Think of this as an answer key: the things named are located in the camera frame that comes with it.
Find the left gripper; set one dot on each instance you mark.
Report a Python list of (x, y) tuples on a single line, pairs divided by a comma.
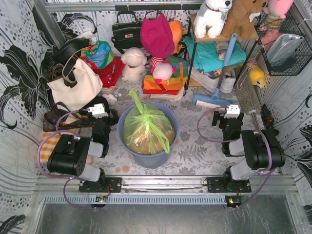
[(112, 116)]

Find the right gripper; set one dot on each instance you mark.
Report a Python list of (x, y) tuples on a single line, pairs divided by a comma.
[(217, 118)]

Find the blue lint roller mop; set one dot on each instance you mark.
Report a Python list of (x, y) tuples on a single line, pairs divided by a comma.
[(214, 101)]

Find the green trash bag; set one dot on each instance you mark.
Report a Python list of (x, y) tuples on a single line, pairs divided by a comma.
[(146, 129)]

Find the blue trash bin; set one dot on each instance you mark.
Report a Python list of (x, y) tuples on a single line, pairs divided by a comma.
[(150, 161)]

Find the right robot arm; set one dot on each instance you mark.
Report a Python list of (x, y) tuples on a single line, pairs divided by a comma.
[(260, 150)]

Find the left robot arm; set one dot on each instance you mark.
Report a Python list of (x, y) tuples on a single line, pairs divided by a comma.
[(70, 154)]

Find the cream canvas tote bag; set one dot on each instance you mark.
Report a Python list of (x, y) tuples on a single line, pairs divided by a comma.
[(87, 86)]

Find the rainbow striped bag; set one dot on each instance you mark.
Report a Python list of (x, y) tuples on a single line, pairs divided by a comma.
[(173, 85)]

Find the magenta cloth bag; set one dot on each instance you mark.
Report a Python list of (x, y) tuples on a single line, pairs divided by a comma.
[(156, 37)]

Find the grey chenille duster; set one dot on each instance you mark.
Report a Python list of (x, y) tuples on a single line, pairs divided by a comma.
[(246, 95)]

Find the white sneakers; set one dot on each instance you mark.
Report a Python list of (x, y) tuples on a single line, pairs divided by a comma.
[(210, 82)]

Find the red cloth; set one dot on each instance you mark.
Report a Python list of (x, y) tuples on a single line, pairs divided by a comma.
[(111, 73)]

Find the orange checkered cloth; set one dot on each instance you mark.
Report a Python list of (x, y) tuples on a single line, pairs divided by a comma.
[(48, 148)]

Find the yellow plush toy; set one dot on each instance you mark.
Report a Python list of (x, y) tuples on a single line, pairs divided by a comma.
[(256, 74)]

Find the colourful printed cloth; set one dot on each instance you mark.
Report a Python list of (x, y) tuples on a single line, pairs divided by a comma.
[(98, 56)]

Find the teal folded cloth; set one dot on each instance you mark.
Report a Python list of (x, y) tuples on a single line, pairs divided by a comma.
[(206, 59)]

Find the white plush lamb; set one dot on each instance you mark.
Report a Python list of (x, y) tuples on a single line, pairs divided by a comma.
[(134, 61)]

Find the grey patterned small pillow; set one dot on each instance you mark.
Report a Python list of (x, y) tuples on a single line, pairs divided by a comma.
[(221, 49)]

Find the pink faced plush doll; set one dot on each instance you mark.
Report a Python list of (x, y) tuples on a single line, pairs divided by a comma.
[(161, 69)]

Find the silver foil pouch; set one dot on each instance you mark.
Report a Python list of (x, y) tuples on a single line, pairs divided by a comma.
[(283, 47)]

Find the black leather handbag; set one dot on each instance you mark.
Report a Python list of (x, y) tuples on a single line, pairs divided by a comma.
[(126, 35)]

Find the brown plush bear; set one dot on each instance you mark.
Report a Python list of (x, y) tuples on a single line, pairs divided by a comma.
[(241, 15)]

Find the white plush dog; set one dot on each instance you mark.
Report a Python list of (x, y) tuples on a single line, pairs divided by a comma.
[(211, 17)]

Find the orange plush toy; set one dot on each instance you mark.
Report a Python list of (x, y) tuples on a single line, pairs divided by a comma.
[(177, 32)]

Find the pink plush toy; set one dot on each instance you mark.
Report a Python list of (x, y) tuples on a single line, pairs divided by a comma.
[(276, 14)]

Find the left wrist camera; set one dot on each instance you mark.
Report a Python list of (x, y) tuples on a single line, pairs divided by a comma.
[(98, 111)]

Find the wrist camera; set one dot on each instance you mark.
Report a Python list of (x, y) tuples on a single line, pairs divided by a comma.
[(98, 111), (232, 111)]

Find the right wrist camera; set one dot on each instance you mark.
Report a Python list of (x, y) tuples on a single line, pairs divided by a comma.
[(232, 111)]

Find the black wire basket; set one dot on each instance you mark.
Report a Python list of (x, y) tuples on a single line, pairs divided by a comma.
[(298, 60)]

